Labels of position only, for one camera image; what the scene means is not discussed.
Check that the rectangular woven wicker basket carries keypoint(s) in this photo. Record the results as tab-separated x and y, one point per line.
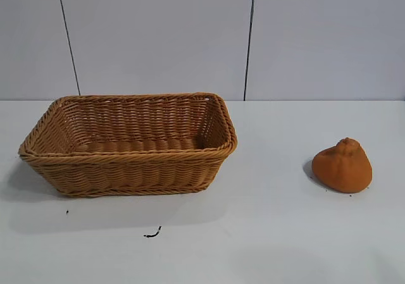
133	170

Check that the orange with knobbed top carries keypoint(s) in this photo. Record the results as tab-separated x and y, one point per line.
342	170

